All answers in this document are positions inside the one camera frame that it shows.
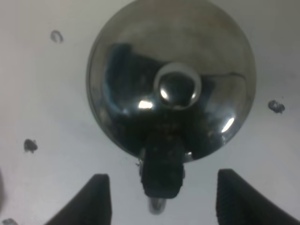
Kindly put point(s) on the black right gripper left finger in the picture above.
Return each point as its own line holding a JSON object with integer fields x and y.
{"x": 91, "y": 206}

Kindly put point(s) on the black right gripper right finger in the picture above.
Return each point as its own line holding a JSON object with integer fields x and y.
{"x": 238, "y": 203}

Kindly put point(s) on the stainless steel teapot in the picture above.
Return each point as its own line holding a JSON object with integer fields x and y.
{"x": 170, "y": 82}

